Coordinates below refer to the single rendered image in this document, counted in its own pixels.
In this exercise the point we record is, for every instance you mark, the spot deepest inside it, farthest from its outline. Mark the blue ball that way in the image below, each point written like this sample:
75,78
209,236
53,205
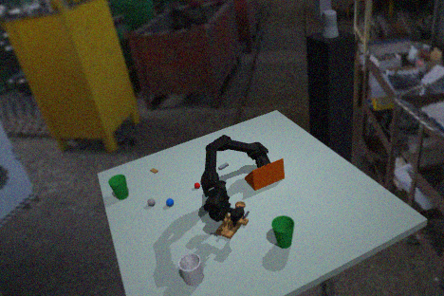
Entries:
170,202

